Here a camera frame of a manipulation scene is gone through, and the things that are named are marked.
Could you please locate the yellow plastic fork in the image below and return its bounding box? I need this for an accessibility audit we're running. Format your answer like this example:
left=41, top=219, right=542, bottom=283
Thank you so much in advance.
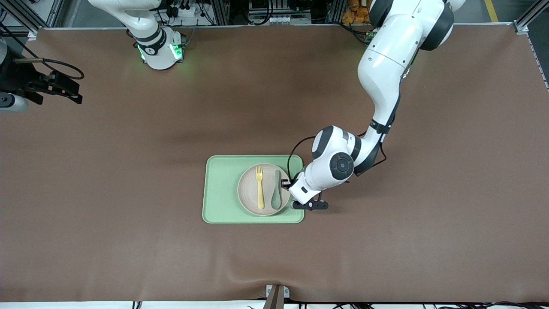
left=256, top=166, right=265, bottom=210

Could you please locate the round beige speckled plate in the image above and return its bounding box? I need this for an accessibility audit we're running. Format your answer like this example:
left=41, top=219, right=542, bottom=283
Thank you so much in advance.
left=237, top=163, right=291, bottom=216

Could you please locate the sage green plastic spoon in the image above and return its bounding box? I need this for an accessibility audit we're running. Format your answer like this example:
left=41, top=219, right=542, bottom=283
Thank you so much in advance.
left=270, top=170, right=282, bottom=211

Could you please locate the light green rectangular tray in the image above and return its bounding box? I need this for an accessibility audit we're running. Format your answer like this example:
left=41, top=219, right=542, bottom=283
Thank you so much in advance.
left=202, top=154, right=305, bottom=224

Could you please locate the brown table cover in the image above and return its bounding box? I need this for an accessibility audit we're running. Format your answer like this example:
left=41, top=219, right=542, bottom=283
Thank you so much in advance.
left=0, top=24, right=549, bottom=303

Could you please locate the white power strip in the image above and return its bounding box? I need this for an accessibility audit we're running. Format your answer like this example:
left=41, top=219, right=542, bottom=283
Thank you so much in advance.
left=169, top=3, right=204, bottom=18

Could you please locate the orange packaged snacks pile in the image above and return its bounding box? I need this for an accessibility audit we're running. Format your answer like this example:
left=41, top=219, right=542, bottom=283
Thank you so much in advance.
left=342, top=0, right=374, bottom=24

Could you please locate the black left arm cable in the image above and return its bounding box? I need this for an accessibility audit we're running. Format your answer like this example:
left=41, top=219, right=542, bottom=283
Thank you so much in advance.
left=287, top=122, right=386, bottom=181

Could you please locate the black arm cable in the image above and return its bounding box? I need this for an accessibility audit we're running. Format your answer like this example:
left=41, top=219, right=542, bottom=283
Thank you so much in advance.
left=287, top=122, right=386, bottom=181
left=0, top=24, right=85, bottom=82

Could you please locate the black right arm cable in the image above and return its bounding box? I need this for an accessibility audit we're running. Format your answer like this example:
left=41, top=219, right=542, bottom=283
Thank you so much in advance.
left=0, top=24, right=85, bottom=82

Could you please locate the aluminium frame profile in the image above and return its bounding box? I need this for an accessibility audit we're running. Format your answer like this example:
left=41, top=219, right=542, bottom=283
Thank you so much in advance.
left=513, top=0, right=549, bottom=35
left=212, top=0, right=230, bottom=25
left=0, top=0, right=65, bottom=41
left=328, top=0, right=346, bottom=24

